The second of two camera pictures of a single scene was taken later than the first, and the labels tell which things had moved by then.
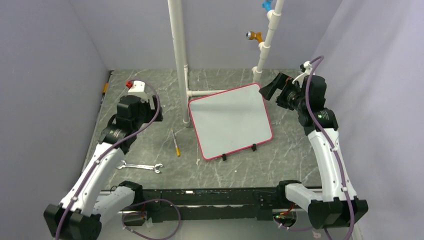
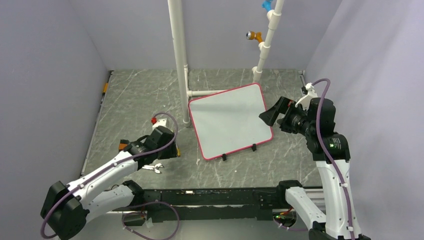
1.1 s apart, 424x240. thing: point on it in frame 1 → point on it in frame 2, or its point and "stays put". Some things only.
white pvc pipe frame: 264,50 stays put
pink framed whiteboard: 230,120 stays put
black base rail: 206,204 stays put
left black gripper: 151,112 → 171,152
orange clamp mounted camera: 251,35 stays put
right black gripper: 279,82 → 285,106
